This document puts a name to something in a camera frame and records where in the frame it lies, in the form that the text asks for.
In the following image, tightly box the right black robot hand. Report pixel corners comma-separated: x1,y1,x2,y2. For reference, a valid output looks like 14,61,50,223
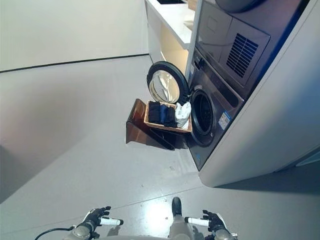
184,209,228,234

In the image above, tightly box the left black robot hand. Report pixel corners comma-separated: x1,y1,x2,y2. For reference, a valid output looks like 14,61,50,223
81,205,125,232

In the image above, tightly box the dark grey washing machine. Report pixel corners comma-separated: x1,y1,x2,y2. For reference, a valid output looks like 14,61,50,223
187,46,246,172

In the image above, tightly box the round washing machine door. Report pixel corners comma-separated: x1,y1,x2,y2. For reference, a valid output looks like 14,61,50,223
146,60,191,105

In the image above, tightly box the grey robot leg, black foot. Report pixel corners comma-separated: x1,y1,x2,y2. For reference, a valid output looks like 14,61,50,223
168,196,194,239

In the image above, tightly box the grey robot torso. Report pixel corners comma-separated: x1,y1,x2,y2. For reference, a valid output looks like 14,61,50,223
106,234,176,240

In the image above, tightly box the brown stool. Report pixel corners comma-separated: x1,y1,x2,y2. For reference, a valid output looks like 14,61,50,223
125,98,176,151

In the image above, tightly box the blue white energy label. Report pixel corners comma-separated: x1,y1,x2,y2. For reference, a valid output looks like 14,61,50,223
218,112,232,130

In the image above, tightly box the white garment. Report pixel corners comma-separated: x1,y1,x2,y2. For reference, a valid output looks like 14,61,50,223
174,101,192,129

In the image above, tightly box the woven laundry basket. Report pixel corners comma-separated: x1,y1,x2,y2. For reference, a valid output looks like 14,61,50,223
143,100,193,133

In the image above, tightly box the white appliance cabinet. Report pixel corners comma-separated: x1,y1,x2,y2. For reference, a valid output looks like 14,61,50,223
184,0,320,188

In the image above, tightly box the black garment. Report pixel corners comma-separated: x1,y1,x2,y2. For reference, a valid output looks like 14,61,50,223
148,100,178,128

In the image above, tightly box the blue garment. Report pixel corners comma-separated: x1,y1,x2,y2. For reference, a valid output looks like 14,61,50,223
159,104,168,124

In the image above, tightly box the dark grey dryer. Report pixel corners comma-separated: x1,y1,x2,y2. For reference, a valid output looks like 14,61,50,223
194,0,272,89

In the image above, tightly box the white counter shelf unit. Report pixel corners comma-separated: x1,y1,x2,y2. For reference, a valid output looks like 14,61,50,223
144,0,197,76

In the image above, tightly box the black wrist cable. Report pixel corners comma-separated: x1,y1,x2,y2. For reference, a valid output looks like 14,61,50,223
34,225,76,240

